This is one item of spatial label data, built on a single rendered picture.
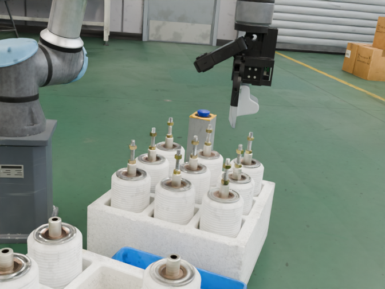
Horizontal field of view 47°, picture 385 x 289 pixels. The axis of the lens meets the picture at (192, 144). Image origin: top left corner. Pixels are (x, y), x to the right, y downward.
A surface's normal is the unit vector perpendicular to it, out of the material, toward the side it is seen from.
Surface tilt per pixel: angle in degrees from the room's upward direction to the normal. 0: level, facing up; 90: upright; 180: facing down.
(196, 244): 90
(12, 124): 73
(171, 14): 90
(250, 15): 91
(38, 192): 90
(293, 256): 0
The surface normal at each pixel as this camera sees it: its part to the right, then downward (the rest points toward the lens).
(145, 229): -0.34, 0.28
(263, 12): 0.38, 0.33
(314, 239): 0.08, -0.94
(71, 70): 0.76, 0.52
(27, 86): 0.79, 0.26
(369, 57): -0.99, -0.04
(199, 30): 0.15, 0.34
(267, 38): -0.11, 0.32
